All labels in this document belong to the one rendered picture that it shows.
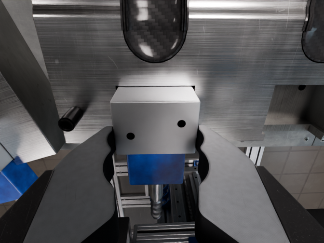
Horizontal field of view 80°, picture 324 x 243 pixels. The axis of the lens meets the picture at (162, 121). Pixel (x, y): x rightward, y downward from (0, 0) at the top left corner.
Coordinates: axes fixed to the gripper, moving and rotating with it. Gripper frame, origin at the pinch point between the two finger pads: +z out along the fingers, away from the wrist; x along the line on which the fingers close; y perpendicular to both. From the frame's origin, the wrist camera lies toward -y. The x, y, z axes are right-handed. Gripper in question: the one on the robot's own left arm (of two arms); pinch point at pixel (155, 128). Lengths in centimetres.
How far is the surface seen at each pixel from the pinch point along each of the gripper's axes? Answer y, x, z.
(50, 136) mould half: 4.1, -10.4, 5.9
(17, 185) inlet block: 8.6, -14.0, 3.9
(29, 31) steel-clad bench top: -5.1, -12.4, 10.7
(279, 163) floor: 81, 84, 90
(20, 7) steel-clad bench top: -7.1, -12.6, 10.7
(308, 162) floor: 80, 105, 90
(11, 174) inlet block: 7.4, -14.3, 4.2
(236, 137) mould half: 1.9, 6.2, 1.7
